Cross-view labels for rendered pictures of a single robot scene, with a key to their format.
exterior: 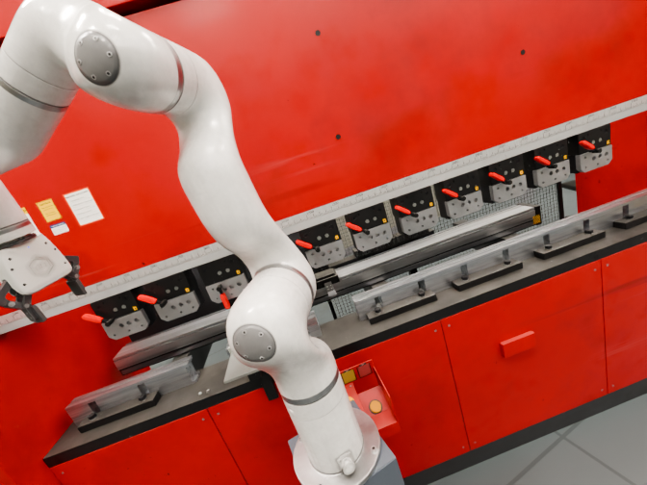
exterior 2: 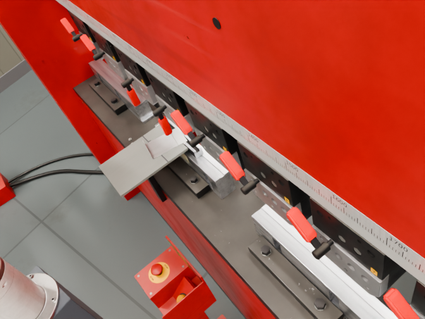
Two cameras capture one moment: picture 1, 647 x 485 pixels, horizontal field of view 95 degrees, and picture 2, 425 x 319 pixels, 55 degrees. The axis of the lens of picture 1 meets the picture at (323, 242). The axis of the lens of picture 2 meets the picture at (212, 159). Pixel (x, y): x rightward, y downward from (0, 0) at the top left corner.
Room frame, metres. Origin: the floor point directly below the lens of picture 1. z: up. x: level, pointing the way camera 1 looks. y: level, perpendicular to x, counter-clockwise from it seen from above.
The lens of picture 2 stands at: (0.90, -0.65, 1.91)
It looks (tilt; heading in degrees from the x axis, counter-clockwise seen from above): 46 degrees down; 73
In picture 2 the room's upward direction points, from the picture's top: 21 degrees counter-clockwise
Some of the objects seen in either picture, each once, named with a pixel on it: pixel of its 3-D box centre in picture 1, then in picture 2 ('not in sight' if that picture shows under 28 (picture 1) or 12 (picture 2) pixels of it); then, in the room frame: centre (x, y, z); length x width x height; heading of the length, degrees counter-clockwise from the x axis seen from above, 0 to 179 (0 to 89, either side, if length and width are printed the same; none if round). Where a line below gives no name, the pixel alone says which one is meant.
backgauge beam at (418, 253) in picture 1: (336, 282); not in sight; (1.45, 0.00, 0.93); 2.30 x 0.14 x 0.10; 94
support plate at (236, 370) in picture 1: (253, 349); (142, 157); (0.98, 0.37, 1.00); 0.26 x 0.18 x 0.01; 4
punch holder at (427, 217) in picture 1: (413, 210); (360, 235); (1.17, -0.39, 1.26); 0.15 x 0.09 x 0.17; 94
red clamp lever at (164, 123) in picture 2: not in sight; (164, 120); (1.07, 0.22, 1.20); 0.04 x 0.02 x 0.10; 4
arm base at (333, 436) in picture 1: (323, 415); (5, 293); (0.49, 0.11, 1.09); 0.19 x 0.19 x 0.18
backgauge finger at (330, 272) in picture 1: (327, 283); not in sight; (1.31, 0.04, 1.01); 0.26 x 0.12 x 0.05; 4
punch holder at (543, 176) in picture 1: (544, 164); not in sight; (1.21, -0.99, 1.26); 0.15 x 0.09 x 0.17; 94
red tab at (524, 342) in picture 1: (518, 344); not in sight; (1.03, -0.65, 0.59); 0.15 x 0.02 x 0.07; 94
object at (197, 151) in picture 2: not in sight; (182, 138); (1.13, 0.36, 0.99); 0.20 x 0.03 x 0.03; 94
